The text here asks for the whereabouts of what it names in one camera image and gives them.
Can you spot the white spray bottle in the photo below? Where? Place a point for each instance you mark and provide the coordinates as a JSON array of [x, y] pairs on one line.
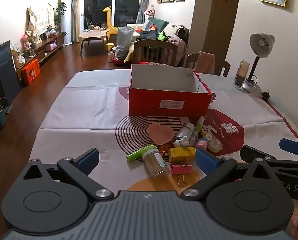
[[186, 130]]

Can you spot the small yellow box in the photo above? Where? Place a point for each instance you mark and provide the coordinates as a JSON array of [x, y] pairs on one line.
[[182, 154]]

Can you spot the wooden slatted chair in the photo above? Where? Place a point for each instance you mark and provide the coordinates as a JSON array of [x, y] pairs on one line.
[[154, 51]]

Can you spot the black television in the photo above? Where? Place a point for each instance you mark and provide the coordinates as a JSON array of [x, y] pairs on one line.
[[3, 72]]

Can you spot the white standing air conditioner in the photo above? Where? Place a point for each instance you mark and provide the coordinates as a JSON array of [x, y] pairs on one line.
[[67, 20]]

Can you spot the pink-hatted toy figure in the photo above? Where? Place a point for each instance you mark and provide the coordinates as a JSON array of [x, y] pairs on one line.
[[202, 143]]

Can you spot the pink binder clip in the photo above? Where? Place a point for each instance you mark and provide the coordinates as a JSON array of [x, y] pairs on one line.
[[181, 169]]

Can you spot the round wooden coffee table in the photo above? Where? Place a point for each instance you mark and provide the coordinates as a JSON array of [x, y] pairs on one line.
[[92, 36]]

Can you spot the green sofa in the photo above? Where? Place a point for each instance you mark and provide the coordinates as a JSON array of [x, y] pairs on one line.
[[159, 26]]

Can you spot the grey curtain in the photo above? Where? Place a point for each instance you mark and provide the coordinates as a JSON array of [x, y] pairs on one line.
[[142, 1]]

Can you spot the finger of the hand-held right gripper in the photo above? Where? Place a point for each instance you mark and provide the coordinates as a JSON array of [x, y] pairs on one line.
[[254, 152], [293, 146]]

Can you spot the green highlighter pen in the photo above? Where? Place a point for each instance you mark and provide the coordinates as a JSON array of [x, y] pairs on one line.
[[134, 156]]

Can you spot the pink toy bag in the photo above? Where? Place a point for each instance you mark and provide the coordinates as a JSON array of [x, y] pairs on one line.
[[50, 46]]

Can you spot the red printed cushion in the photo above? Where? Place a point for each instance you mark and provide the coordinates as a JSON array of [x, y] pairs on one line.
[[152, 63]]

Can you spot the glass tumbler with dark contents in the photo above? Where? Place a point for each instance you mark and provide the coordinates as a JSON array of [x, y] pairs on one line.
[[241, 76]]

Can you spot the orange gift box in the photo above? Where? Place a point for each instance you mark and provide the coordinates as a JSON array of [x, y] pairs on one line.
[[31, 71]]

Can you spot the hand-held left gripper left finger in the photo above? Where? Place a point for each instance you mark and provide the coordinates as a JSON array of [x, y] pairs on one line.
[[89, 158]]

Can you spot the green and white glue pen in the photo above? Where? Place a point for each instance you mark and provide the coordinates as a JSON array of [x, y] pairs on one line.
[[197, 128]]

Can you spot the grey plastic bag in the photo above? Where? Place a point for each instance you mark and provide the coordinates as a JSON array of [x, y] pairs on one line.
[[124, 42]]

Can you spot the yellow giraffe toy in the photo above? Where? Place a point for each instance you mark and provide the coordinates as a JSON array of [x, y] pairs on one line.
[[110, 21]]

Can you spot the black power plug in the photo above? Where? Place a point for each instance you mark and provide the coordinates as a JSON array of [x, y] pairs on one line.
[[266, 95]]

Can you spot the clear correction tape dispenser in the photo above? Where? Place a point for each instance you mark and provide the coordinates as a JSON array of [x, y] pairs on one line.
[[214, 144]]

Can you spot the pink cloth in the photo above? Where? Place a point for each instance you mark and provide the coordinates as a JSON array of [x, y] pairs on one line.
[[206, 62]]

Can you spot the pink heart-shaped pad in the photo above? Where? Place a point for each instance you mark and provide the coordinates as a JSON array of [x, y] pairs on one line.
[[160, 133]]

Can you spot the grey desk lamp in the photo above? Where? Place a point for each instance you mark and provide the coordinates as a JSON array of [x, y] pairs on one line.
[[259, 55]]

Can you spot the pile of clothes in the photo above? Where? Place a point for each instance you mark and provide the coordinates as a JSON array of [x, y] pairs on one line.
[[161, 36]]

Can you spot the green-lidded glass jar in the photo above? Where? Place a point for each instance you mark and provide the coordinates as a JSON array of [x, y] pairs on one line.
[[155, 161]]

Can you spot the small white toy figure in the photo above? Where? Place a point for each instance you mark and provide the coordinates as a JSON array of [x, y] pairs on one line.
[[182, 141]]

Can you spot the green potted plant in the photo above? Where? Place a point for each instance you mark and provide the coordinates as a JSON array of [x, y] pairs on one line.
[[60, 11]]

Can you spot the small yellow stool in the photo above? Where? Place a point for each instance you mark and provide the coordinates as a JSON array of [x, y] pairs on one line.
[[110, 47]]

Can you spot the wooden media cabinet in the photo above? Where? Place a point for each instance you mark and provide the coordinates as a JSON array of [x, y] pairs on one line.
[[42, 48]]

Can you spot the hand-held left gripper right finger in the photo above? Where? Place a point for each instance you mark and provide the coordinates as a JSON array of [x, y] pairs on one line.
[[206, 160]]

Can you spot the red cardboard box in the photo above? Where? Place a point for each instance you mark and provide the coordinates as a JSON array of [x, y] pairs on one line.
[[169, 97]]

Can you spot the person's right hand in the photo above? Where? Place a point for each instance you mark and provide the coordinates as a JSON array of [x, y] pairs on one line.
[[297, 220]]

